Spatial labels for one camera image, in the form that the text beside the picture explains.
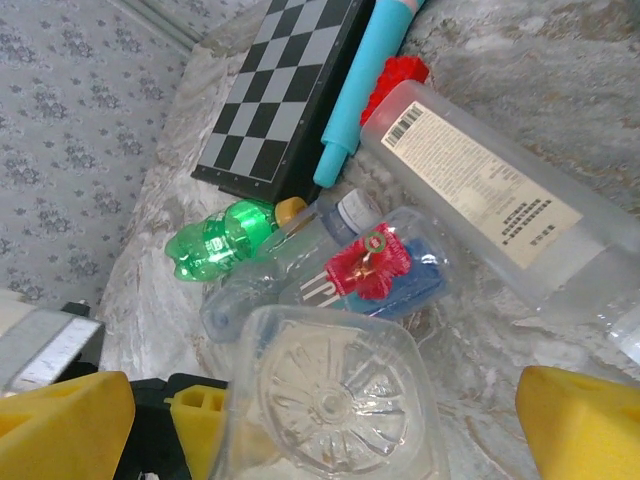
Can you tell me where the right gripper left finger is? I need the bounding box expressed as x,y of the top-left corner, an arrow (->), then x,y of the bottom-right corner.
0,369 -> 137,480

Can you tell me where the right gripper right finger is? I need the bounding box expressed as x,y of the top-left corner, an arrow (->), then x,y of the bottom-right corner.
516,364 -> 640,480

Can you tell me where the clear bottle blue cap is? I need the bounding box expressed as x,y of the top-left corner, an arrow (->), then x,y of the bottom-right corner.
209,304 -> 451,480

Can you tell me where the green Sprite bottle yellow cap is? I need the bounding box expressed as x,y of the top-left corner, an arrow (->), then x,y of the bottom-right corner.
164,196 -> 309,286

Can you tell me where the clear bottle grey cap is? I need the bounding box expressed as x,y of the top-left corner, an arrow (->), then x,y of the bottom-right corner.
199,188 -> 381,346

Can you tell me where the clear bottle red flower label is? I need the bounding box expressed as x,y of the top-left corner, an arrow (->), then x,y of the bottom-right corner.
277,207 -> 451,321

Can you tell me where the frosted bottle white label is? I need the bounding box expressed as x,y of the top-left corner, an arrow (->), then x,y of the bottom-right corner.
358,78 -> 640,354

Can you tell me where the black grey chessboard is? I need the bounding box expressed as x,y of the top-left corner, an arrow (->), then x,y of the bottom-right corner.
189,0 -> 377,204

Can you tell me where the teal plastic cylinder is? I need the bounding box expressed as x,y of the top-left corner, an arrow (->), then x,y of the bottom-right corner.
313,0 -> 430,189

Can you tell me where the red plastic block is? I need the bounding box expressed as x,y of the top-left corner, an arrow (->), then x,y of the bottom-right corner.
359,55 -> 431,126

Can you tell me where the aluminium frame post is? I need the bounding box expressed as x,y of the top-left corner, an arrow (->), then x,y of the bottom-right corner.
107,0 -> 206,51

